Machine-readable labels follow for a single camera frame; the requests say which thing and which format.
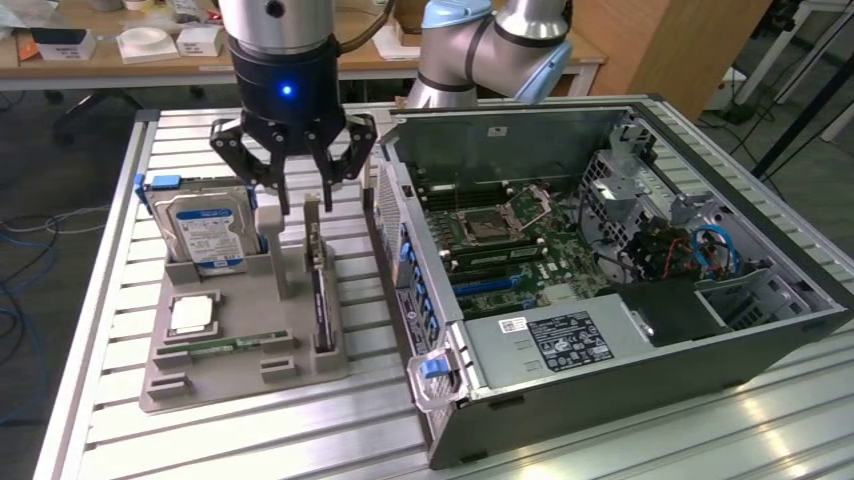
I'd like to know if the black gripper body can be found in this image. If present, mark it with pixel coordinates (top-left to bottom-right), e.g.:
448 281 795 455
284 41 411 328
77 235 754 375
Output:
225 37 346 136

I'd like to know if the green graphics card black cooler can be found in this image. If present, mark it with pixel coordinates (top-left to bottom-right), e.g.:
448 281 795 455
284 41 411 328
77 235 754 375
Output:
300 192 338 355

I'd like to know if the white cardboard box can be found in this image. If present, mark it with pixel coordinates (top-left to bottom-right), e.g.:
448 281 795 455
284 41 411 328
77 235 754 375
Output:
176 25 225 59

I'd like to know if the hard disk blue caddy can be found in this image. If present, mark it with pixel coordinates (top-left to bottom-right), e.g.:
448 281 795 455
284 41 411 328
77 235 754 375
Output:
132 171 269 277

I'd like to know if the white paper box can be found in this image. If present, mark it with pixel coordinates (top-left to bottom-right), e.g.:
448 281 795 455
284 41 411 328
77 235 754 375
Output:
370 24 423 62

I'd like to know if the white square dish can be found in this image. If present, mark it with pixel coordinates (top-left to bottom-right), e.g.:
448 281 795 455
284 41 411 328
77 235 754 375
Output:
116 27 183 65

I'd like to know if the brown cardboard box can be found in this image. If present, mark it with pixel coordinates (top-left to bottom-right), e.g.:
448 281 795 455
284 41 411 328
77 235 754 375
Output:
392 0 428 36

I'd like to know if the wooden desk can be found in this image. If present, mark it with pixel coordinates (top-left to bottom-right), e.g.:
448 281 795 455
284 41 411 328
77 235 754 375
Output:
0 0 610 109

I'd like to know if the CPU socket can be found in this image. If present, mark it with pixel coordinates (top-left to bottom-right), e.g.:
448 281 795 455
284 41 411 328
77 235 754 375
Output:
458 207 516 247

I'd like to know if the black chair base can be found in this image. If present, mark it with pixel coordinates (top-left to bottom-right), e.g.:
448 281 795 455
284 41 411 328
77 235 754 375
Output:
43 88 145 146

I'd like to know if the silver socket cover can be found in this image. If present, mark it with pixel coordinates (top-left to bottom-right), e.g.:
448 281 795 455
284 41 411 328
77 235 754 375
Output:
500 182 560 225

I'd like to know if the installed green RAM stick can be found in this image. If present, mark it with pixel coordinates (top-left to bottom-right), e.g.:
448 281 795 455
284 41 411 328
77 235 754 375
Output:
456 251 546 271
451 243 539 261

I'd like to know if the black expansion slot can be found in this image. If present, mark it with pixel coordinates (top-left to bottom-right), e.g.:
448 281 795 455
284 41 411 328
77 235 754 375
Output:
447 265 512 282

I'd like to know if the silver CPU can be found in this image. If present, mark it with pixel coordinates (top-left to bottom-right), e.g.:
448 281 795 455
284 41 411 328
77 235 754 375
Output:
167 297 216 337

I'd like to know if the white box dark lid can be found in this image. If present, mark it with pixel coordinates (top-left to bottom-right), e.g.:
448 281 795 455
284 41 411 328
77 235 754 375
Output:
31 27 99 62

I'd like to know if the blue expansion slot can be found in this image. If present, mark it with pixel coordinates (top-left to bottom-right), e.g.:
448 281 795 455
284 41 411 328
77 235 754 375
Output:
455 276 536 297

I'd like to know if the green motherboard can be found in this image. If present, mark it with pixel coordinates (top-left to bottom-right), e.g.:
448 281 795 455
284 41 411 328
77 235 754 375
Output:
412 169 615 321

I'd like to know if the silver perforated disk bay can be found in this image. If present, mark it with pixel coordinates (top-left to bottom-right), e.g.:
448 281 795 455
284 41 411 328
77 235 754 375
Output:
576 113 679 242

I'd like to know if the crinkled silver bag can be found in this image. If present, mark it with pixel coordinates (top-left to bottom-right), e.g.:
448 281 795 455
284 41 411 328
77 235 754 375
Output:
0 0 63 29

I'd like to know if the grey parts rack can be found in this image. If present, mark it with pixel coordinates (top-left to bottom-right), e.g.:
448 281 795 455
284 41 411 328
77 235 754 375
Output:
137 202 352 415

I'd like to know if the silver chipset heatsink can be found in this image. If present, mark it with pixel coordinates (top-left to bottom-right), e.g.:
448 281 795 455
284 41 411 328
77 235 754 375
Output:
538 285 583 305

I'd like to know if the blue case release latch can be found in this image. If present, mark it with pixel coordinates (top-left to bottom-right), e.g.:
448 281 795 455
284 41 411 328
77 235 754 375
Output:
419 357 458 385

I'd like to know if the grey power supply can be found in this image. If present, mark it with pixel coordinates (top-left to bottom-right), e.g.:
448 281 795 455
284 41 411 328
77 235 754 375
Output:
463 293 659 392

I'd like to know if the wooden cabinet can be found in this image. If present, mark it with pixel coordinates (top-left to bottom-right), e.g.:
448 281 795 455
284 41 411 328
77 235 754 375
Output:
571 0 793 121

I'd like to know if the white floor appliance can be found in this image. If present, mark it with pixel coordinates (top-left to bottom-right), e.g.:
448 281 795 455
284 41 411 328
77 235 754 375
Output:
704 64 747 115

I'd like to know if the black plastic shroud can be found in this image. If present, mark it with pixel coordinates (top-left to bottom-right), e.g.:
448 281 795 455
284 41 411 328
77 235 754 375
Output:
618 279 734 347

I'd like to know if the black tripod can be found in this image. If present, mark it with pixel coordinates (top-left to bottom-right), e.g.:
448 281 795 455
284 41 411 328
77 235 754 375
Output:
750 0 854 179

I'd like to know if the open black PC case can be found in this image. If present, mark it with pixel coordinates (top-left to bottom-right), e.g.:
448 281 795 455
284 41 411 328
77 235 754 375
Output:
359 97 843 472

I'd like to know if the silver open disk bay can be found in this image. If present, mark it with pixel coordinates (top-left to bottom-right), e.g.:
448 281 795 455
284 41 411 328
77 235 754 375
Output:
692 268 813 334

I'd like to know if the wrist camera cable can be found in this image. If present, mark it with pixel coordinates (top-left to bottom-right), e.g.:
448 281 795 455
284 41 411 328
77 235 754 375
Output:
335 0 396 54

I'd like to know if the black red power wire bundle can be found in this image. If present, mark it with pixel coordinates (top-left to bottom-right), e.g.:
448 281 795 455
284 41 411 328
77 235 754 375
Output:
632 228 699 280

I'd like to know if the blue data wire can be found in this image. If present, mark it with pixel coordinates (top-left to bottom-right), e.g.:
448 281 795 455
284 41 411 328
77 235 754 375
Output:
690 225 740 276

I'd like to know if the white table frame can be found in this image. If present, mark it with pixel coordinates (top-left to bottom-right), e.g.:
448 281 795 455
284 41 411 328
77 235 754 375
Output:
732 0 854 146

